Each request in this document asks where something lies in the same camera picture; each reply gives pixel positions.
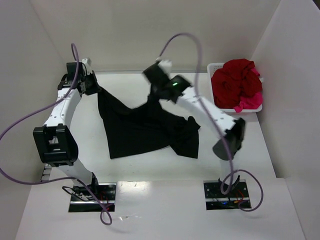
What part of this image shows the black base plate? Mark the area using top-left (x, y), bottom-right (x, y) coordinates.
top-left (203, 180), bottom-right (252, 211)
top-left (61, 182), bottom-right (117, 213)

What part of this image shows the pink t shirt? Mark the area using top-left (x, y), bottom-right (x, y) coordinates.
top-left (233, 67), bottom-right (263, 113)

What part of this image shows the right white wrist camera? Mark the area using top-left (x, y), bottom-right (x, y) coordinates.
top-left (156, 57), bottom-right (172, 75)

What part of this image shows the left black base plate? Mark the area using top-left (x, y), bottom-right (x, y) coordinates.
top-left (61, 182), bottom-right (117, 213)

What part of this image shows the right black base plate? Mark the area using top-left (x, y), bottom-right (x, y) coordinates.
top-left (203, 180), bottom-right (252, 211)

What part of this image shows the dark red t shirt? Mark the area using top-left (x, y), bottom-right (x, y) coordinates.
top-left (211, 58), bottom-right (263, 110)

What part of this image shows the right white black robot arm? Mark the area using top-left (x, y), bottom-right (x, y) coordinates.
top-left (142, 61), bottom-right (246, 195)

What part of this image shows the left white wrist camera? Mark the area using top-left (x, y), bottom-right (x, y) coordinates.
top-left (81, 57), bottom-right (92, 76)

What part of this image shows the black t shirt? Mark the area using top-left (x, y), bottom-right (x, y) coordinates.
top-left (97, 89), bottom-right (201, 159)

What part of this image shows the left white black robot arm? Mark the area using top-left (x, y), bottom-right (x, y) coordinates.
top-left (33, 57), bottom-right (101, 195)

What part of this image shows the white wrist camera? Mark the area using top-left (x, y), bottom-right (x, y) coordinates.
top-left (156, 57), bottom-right (172, 75)
top-left (81, 57), bottom-right (92, 76)

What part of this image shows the white plastic basket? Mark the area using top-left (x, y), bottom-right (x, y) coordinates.
top-left (206, 61), bottom-right (264, 116)

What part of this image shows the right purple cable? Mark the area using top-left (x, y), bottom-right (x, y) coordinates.
top-left (156, 32), bottom-right (265, 212)

